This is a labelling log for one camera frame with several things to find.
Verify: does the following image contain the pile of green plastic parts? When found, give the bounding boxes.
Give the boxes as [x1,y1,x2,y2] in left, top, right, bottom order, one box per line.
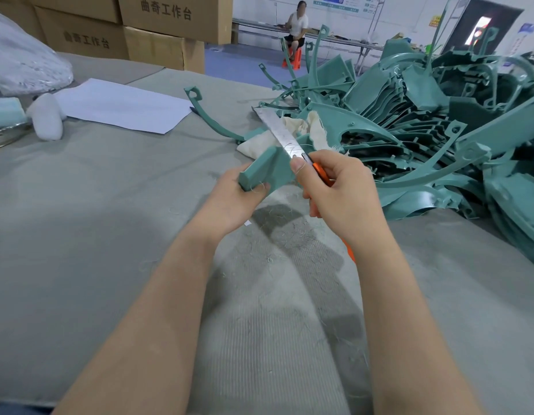
[250,25,534,273]

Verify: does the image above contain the green sponge block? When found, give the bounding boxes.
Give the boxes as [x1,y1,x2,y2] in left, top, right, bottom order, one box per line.
[0,97,28,128]

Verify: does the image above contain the clear plastic bag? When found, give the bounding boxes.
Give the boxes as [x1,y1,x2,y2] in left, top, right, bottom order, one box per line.
[0,8,73,98]

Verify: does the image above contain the white paper sheet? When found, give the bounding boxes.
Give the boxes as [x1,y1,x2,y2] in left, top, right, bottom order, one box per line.
[53,78,194,135]

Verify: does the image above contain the person's left forearm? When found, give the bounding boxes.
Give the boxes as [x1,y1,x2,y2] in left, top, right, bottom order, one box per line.
[53,220,247,415]

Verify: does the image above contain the wall poster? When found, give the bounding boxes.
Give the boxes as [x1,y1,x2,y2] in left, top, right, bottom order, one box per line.
[313,0,361,12]

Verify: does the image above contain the cream cloth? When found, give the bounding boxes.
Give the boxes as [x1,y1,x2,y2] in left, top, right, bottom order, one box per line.
[236,111,338,161]

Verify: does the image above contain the metal tray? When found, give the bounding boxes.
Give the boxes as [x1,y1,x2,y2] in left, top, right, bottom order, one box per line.
[0,120,35,152]

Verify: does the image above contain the long metal table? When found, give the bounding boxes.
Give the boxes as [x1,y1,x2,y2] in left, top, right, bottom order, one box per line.
[232,18,385,75]

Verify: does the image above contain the dark doorway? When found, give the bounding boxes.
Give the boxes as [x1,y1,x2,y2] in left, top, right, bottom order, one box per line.
[459,0,525,53]

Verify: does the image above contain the person's blue clothing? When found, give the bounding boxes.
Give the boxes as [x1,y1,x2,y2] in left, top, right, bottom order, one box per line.
[0,399,57,415]

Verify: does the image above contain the person's right hand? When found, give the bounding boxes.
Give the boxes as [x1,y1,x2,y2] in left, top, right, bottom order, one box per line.
[291,150,382,252]

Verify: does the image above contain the green plastic part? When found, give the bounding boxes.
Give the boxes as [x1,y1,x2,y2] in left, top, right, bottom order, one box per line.
[238,144,303,197]

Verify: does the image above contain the large cardboard box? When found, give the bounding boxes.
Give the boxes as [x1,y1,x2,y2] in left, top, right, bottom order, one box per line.
[117,0,233,46]

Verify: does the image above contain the red plastic stool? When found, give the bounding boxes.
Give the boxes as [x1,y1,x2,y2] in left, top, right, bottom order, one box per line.
[282,49,303,71]

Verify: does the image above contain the person's left hand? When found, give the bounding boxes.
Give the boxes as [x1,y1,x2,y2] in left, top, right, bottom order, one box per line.
[194,163,272,241]

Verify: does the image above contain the grey felt table cover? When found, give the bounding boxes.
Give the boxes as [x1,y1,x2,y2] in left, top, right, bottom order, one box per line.
[0,52,534,415]

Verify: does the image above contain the person's right forearm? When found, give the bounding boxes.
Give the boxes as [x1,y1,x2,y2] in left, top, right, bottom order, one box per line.
[341,229,486,415]

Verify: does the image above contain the orange utility knife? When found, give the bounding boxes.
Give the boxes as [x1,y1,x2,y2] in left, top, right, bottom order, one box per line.
[251,105,359,263]

